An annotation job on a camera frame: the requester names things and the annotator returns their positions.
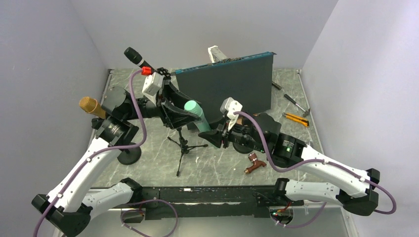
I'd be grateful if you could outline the black tripod shock mount stand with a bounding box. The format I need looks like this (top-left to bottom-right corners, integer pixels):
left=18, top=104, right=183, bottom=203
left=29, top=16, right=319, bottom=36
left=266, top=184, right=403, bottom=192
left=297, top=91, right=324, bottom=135
left=167, top=127, right=209, bottom=177

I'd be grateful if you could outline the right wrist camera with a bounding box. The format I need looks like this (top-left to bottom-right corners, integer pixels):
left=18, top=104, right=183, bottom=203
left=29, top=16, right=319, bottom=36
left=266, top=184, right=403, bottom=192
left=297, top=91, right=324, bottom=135
left=220, top=97, right=243, bottom=131

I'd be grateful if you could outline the dark grey upright board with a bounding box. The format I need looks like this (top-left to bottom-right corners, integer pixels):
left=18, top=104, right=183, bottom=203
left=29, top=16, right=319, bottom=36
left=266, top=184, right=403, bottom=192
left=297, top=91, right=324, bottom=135
left=175, top=51, right=275, bottom=123

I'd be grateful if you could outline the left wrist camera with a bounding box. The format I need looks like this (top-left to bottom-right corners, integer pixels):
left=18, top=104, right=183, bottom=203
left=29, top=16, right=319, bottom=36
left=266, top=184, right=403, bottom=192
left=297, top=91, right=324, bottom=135
left=142, top=72, right=163, bottom=104

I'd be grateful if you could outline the black screwdriver handle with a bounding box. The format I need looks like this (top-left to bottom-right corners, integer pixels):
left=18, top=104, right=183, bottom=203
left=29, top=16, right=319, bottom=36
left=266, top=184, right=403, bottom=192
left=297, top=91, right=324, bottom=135
left=271, top=82, right=282, bottom=90

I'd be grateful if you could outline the wooden board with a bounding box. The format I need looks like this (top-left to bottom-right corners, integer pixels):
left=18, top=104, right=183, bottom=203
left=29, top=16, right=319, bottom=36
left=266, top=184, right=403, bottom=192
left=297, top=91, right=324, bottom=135
left=237, top=116, right=252, bottom=126

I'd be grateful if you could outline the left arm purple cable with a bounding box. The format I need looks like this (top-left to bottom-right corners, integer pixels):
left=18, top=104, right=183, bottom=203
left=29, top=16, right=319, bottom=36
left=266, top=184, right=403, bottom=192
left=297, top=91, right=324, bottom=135
left=32, top=69, right=148, bottom=237

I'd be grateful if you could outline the white bracket behind board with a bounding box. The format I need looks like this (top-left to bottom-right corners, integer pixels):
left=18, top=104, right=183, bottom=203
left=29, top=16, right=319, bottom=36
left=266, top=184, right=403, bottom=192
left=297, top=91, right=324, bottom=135
left=208, top=45, right=228, bottom=63

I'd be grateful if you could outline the mint green microphone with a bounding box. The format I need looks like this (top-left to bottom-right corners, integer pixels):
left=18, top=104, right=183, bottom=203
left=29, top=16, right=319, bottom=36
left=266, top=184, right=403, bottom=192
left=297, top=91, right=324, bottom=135
left=184, top=100, right=211, bottom=132

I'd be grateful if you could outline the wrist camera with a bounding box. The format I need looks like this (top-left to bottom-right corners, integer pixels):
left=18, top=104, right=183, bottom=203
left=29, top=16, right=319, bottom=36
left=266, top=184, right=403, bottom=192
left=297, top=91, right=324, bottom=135
left=220, top=97, right=243, bottom=131
left=142, top=72, right=163, bottom=104

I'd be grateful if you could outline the gold microphone black stand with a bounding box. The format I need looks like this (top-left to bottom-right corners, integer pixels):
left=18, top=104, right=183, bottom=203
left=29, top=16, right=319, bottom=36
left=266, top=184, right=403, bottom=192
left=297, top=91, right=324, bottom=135
left=91, top=117, right=142, bottom=165

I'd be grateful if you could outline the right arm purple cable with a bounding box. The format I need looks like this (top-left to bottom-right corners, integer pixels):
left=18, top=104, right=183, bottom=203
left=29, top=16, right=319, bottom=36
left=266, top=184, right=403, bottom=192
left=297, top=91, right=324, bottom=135
left=234, top=111, right=397, bottom=229

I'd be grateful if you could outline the black microphone white band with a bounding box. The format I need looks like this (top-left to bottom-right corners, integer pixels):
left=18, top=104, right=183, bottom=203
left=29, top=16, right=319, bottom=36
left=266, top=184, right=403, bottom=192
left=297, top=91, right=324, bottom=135
left=124, top=47, right=155, bottom=72

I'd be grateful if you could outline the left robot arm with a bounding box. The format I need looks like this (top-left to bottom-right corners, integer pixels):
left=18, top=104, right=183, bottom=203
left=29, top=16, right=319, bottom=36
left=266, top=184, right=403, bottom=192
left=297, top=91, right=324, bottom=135
left=32, top=83, right=199, bottom=237

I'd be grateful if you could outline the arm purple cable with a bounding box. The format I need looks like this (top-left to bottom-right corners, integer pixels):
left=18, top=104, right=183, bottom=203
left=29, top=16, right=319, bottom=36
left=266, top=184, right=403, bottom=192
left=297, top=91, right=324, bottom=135
left=32, top=69, right=148, bottom=237
left=234, top=111, right=397, bottom=229

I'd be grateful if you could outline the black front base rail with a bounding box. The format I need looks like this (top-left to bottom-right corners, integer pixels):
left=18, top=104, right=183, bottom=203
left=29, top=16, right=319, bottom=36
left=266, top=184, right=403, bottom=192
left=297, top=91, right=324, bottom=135
left=130, top=185, right=305, bottom=220

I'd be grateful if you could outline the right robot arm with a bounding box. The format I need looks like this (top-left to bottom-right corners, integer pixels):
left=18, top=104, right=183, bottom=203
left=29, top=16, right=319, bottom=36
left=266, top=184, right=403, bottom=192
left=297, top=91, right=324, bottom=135
left=199, top=113, right=380, bottom=216

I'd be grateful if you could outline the small black hammer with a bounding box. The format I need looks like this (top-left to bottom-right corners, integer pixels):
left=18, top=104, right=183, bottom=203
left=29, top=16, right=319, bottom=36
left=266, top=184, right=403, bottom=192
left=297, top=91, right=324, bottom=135
left=284, top=94, right=310, bottom=118

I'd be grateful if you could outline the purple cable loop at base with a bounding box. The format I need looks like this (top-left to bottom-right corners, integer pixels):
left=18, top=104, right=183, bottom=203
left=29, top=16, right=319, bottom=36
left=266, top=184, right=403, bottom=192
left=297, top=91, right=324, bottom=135
left=120, top=198, right=179, bottom=237

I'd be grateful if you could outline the yellow utility knife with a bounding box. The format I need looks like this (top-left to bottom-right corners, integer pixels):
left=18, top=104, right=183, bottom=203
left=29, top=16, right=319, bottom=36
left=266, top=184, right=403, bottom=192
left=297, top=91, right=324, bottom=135
left=282, top=113, right=310, bottom=127

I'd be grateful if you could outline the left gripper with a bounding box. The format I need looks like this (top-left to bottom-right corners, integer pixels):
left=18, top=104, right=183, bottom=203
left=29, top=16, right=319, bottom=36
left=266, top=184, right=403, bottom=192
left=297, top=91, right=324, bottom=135
left=124, top=80, right=202, bottom=128

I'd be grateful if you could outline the black round base clip stand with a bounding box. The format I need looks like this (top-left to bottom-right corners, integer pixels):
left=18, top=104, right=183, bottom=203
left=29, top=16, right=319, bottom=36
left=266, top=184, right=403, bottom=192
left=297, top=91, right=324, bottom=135
left=233, top=141, right=259, bottom=154

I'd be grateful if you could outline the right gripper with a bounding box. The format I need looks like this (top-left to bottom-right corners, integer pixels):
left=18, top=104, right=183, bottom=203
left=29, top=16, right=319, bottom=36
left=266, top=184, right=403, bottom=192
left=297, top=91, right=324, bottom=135
left=200, top=113, right=268, bottom=152

